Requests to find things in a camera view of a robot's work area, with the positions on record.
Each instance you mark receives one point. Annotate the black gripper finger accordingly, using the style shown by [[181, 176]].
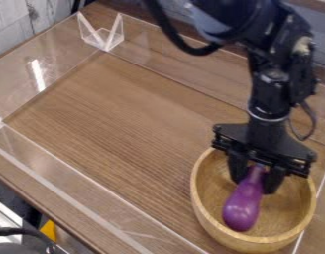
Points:
[[273, 178], [237, 161]]

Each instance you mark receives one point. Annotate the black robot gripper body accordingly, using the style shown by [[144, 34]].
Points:
[[267, 143]]

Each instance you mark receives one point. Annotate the brown wooden bowl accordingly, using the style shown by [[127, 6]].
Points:
[[285, 212]]

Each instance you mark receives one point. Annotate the purple toy eggplant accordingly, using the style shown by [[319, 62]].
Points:
[[240, 210]]

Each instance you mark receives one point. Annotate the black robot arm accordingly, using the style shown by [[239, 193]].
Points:
[[277, 39]]

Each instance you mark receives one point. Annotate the black device with yellow part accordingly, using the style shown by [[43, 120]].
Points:
[[36, 244]]

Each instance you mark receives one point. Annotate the clear acrylic tray enclosure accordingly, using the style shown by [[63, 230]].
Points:
[[103, 129]]

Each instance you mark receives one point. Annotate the clear acrylic corner bracket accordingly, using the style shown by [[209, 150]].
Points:
[[105, 39]]

